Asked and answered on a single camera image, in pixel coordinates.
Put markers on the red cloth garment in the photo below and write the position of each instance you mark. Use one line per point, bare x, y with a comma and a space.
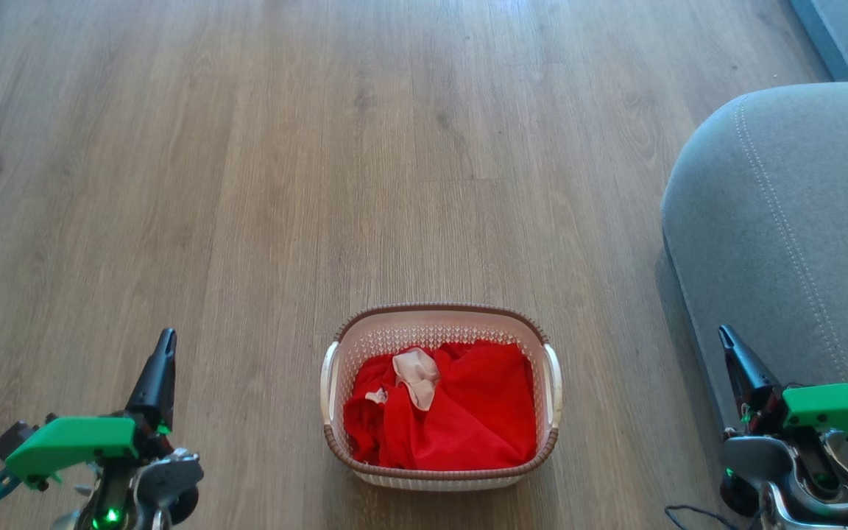
483, 412

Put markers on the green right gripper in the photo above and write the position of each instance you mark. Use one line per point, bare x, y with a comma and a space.
836, 412

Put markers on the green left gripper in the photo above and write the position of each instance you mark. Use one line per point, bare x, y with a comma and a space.
71, 442

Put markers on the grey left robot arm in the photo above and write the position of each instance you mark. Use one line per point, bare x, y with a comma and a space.
159, 482

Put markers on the white plastic laundry basket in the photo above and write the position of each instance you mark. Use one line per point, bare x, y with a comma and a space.
394, 335

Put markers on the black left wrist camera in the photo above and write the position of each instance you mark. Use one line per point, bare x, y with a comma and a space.
13, 440

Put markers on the pale pink small garment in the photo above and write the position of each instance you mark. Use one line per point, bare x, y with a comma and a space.
418, 375

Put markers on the grey sofa with yellow backrest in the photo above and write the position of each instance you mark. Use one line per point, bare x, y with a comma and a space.
785, 221

